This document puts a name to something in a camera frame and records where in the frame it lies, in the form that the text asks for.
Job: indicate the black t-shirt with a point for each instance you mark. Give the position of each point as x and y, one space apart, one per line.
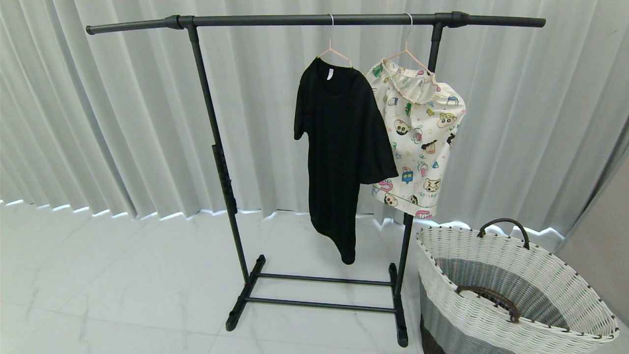
344 147

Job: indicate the pink clothes hanger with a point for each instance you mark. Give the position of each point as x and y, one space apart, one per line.
417 59
340 55

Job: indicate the cream printed shorts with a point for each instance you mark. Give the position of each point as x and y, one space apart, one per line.
422 137

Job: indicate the white curtain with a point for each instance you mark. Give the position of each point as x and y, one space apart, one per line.
98 98

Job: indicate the black clothes rack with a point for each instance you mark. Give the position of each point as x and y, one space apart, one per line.
295 19

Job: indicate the white laundry basket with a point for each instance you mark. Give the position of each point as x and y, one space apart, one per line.
467 246

